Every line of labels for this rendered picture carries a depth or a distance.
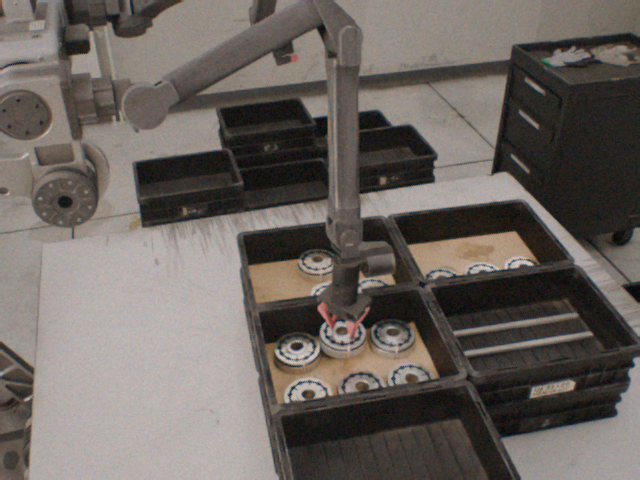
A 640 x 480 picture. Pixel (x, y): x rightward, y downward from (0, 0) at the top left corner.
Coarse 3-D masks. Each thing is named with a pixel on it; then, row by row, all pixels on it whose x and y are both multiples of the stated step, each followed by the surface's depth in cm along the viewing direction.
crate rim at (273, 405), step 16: (400, 288) 160; (416, 288) 160; (288, 304) 155; (304, 304) 155; (256, 320) 151; (432, 320) 152; (256, 336) 148; (448, 336) 147; (448, 352) 143; (464, 368) 140; (272, 384) 136; (400, 384) 136; (416, 384) 136; (432, 384) 136; (272, 400) 133; (304, 400) 133; (320, 400) 133; (336, 400) 133
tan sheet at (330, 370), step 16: (368, 336) 161; (416, 336) 161; (272, 352) 157; (320, 352) 157; (368, 352) 157; (416, 352) 157; (272, 368) 153; (320, 368) 153; (336, 368) 153; (352, 368) 153; (368, 368) 153; (384, 368) 153; (432, 368) 153; (288, 384) 149; (336, 384) 149
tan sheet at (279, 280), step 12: (264, 264) 183; (276, 264) 183; (288, 264) 183; (252, 276) 179; (264, 276) 179; (276, 276) 179; (288, 276) 179; (384, 276) 179; (264, 288) 175; (276, 288) 175; (288, 288) 175; (300, 288) 175; (312, 288) 175; (264, 300) 172
